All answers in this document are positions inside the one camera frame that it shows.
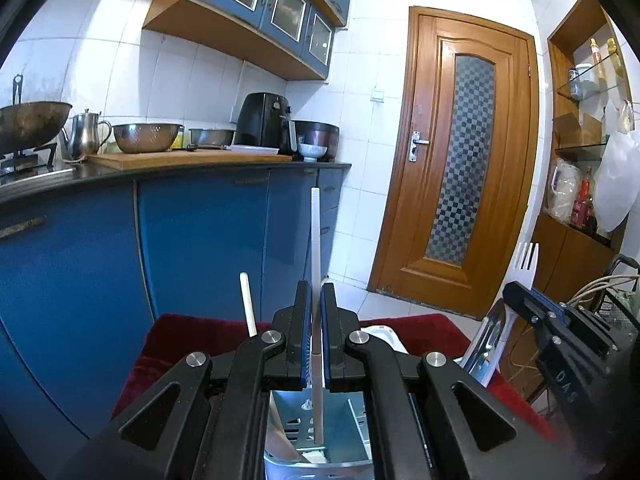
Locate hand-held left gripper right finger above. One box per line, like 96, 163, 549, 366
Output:
320, 282, 576, 480

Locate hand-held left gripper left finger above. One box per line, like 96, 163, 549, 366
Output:
57, 280, 313, 480

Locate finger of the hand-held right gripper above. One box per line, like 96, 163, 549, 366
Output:
501, 281, 571, 347

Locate white fork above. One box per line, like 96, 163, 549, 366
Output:
482, 242, 541, 386

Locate metal table knife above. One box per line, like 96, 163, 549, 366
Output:
457, 299, 507, 386

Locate thin wooden chopstick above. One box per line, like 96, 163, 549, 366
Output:
269, 400, 302, 463

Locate light blue chopstick box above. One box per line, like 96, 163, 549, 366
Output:
263, 324, 408, 480

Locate wooden shelf unit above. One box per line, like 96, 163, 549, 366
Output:
530, 0, 640, 306

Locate red floral blanket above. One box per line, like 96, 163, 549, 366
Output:
111, 312, 558, 441

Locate red bottles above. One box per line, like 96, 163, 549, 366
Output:
571, 167, 598, 233

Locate white food bag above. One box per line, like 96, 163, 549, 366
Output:
547, 159, 583, 223

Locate white plastic bag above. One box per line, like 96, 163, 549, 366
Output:
592, 130, 640, 233

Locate cardboard box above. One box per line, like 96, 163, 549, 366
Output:
552, 112, 603, 148

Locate wooden door with glass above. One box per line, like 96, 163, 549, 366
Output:
367, 6, 540, 320

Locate dark cooker pot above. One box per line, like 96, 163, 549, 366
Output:
292, 120, 341, 161

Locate wooden cutting board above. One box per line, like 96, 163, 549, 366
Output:
87, 149, 293, 170

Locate steel bowl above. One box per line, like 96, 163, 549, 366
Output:
189, 128, 236, 148

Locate black air fryer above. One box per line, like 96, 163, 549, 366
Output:
233, 92, 298, 156

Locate glass jar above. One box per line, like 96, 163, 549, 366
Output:
575, 63, 598, 93

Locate steel colander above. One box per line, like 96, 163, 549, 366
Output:
112, 123, 185, 154

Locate steel kettle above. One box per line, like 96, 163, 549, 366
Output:
60, 109, 112, 163

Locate gas stove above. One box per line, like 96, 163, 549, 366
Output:
0, 142, 61, 176

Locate large dark wok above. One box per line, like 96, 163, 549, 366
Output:
0, 74, 73, 156

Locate white cables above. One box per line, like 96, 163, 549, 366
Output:
500, 277, 640, 401

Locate black wire rack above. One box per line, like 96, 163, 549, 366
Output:
597, 255, 640, 376

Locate metal door handle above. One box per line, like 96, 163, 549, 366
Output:
407, 130, 431, 163

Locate blue wooden wall cabinet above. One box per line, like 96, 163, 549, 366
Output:
142, 0, 357, 81

